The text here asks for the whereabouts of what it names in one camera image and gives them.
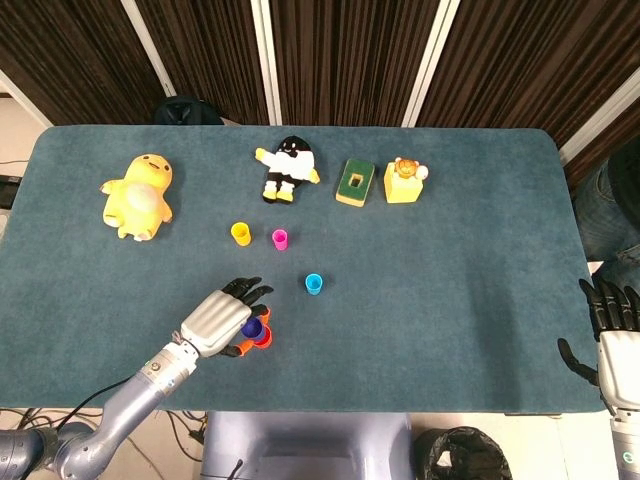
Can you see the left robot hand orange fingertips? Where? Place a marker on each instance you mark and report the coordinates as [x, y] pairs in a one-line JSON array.
[[215, 320]]

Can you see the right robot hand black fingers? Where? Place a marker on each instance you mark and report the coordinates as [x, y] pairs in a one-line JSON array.
[[620, 370]]

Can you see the dark blue plastic cup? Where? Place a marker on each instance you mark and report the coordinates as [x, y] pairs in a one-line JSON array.
[[251, 328]]

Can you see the yellow plastic cup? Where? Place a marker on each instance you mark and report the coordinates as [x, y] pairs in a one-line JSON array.
[[241, 234]]

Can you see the magenta plastic cup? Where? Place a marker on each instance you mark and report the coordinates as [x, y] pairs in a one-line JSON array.
[[280, 240]]

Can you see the cyan plastic cup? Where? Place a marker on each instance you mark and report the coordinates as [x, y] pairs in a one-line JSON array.
[[313, 284]]

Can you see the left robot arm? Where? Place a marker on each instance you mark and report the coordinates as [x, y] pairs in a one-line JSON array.
[[140, 395]]

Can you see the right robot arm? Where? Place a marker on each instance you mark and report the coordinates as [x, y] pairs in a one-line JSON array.
[[627, 447]]

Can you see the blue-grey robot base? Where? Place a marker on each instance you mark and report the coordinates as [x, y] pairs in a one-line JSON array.
[[305, 445]]

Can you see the orange plastic cup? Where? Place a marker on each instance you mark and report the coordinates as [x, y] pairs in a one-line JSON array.
[[268, 341]]

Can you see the yellow duck plush toy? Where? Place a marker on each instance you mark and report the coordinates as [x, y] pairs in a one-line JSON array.
[[137, 200]]

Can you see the person in blue jeans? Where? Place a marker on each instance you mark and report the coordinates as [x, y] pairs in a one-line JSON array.
[[600, 220]]

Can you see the black white penguin plush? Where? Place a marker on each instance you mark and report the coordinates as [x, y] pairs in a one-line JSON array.
[[290, 165]]

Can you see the black trash bag bin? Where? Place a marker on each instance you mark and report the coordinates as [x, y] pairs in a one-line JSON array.
[[460, 455]]

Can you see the green yellow sponge block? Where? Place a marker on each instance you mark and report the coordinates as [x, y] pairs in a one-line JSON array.
[[350, 192]]

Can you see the blue table cloth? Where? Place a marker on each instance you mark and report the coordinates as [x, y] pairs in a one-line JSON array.
[[425, 300]]

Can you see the black chair back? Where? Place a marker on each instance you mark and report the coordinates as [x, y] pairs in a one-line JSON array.
[[185, 112]]

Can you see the yellow block with bear figure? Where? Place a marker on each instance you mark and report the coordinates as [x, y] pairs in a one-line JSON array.
[[400, 190]]

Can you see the dark device box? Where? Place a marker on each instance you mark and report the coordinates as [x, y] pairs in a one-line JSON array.
[[7, 192]]

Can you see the white partition frame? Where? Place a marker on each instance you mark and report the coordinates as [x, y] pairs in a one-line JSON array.
[[25, 100], [600, 117], [267, 60], [430, 65], [150, 47]]

